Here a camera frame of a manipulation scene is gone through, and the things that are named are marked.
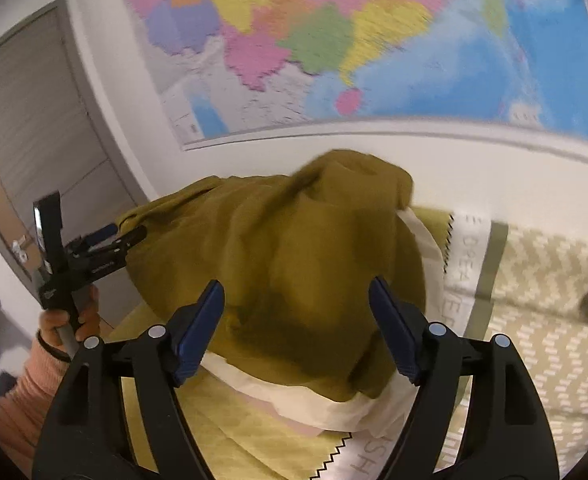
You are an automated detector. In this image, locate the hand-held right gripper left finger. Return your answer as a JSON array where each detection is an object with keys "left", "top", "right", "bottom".
[{"left": 31, "top": 279, "right": 225, "bottom": 480}]

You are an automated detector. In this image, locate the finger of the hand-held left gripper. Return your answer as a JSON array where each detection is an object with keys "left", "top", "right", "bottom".
[
  {"left": 105, "top": 225, "right": 148, "bottom": 261},
  {"left": 71, "top": 224, "right": 118, "bottom": 256}
]

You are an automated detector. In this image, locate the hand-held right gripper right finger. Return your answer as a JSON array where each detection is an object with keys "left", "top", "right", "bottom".
[{"left": 368, "top": 276, "right": 559, "bottom": 480}]

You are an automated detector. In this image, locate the olive green coat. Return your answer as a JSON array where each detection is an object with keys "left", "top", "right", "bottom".
[{"left": 115, "top": 149, "right": 448, "bottom": 435}]

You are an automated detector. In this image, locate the person's left forearm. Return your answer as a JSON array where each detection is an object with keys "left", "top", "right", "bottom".
[{"left": 0, "top": 330, "right": 77, "bottom": 468}]

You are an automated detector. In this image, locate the person's left hand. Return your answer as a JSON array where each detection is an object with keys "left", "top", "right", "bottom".
[{"left": 38, "top": 285, "right": 103, "bottom": 357}]

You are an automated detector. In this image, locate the green patterned blanket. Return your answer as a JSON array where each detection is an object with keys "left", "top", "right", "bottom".
[{"left": 105, "top": 204, "right": 588, "bottom": 480}]

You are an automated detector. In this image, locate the grey door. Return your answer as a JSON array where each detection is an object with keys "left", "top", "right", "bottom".
[{"left": 0, "top": 0, "right": 159, "bottom": 288}]

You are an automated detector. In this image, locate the metal door handle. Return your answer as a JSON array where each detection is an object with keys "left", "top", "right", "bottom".
[{"left": 11, "top": 234, "right": 39, "bottom": 265}]

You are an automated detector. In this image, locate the black hair tie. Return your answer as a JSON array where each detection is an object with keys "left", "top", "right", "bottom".
[{"left": 34, "top": 329, "right": 73, "bottom": 365}]

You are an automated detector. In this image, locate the colourful wall map poster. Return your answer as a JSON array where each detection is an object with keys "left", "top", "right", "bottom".
[{"left": 116, "top": 0, "right": 588, "bottom": 155}]

